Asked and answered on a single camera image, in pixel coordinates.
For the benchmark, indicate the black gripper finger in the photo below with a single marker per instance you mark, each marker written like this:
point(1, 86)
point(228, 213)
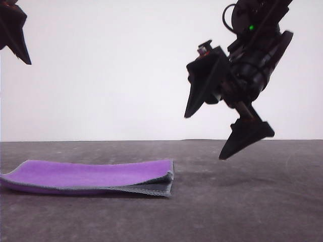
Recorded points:
point(247, 133)
point(204, 78)
point(15, 30)

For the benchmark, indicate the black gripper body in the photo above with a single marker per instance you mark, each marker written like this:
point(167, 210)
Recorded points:
point(7, 2)
point(248, 80)

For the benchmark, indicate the purple towel with grey hem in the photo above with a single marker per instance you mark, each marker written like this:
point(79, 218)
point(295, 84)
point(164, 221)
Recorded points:
point(88, 174)

